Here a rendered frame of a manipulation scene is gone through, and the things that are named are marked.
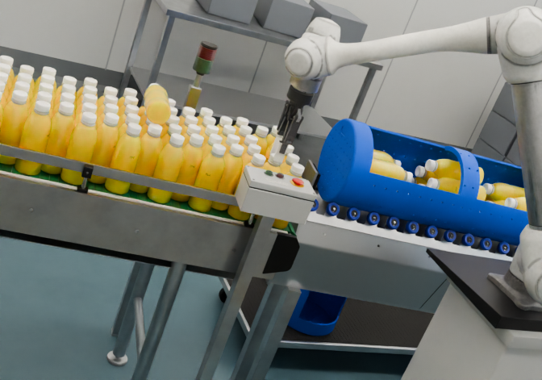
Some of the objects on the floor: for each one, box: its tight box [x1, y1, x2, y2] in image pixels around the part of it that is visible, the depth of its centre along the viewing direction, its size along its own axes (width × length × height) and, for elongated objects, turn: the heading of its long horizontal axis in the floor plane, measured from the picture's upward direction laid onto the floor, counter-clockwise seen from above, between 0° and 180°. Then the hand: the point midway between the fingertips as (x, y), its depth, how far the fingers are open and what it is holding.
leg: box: [230, 283, 285, 380], centre depth 281 cm, size 6×6×63 cm
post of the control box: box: [195, 215, 275, 380], centre depth 234 cm, size 4×4×100 cm
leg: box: [246, 286, 302, 380], centre depth 269 cm, size 6×6×63 cm
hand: (279, 149), depth 226 cm, fingers closed on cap, 4 cm apart
